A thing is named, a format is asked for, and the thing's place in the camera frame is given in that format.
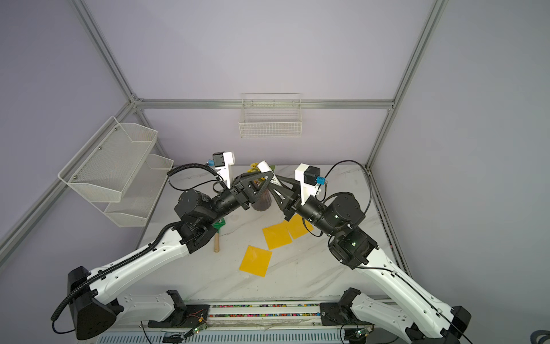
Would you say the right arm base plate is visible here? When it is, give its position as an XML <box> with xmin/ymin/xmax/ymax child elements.
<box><xmin>319</xmin><ymin>302</ymin><xmax>372</xmax><ymax>326</ymax></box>

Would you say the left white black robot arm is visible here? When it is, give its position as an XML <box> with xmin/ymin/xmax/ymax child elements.
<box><xmin>50</xmin><ymin>171</ymin><xmax>275</xmax><ymax>341</ymax></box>

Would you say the yellow envelope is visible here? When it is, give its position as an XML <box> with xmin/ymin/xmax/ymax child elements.
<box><xmin>286</xmin><ymin>214</ymin><xmax>314</xmax><ymax>239</ymax></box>
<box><xmin>239</xmin><ymin>246</ymin><xmax>272</xmax><ymax>277</ymax></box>
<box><xmin>262</xmin><ymin>223</ymin><xmax>292</xmax><ymax>250</ymax></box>

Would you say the white two-tier mesh shelf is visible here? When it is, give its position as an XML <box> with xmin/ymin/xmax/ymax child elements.
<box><xmin>58</xmin><ymin>117</ymin><xmax>173</xmax><ymax>227</ymax></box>

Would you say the green toy rake wooden handle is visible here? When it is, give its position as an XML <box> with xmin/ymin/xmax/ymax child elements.
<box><xmin>213</xmin><ymin>218</ymin><xmax>226</xmax><ymax>253</ymax></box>

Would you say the sunflower bouquet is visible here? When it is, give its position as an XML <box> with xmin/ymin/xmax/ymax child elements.
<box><xmin>248</xmin><ymin>163</ymin><xmax>262</xmax><ymax>173</ymax></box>

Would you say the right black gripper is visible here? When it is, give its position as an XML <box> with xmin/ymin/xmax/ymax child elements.
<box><xmin>271</xmin><ymin>175</ymin><xmax>342</xmax><ymax>238</ymax></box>

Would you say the white wire wall basket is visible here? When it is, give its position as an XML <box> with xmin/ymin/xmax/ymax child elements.
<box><xmin>239</xmin><ymin>93</ymin><xmax>303</xmax><ymax>138</ymax></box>

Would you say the white glue stick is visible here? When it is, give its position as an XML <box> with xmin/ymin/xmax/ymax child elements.
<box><xmin>256</xmin><ymin>161</ymin><xmax>282</xmax><ymax>186</ymax></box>

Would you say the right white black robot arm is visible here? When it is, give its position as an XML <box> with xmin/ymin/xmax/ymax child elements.
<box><xmin>268</xmin><ymin>176</ymin><xmax>471</xmax><ymax>343</ymax></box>

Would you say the brown ribbed vase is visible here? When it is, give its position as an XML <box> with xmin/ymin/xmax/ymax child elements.
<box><xmin>252</xmin><ymin>191</ymin><xmax>272</xmax><ymax>212</ymax></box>

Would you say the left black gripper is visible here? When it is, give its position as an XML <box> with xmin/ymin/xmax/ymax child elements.
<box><xmin>204</xmin><ymin>170</ymin><xmax>272</xmax><ymax>226</ymax></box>

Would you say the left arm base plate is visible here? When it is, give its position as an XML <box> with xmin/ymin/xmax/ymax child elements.
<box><xmin>147</xmin><ymin>304</ymin><xmax>210</xmax><ymax>328</ymax></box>

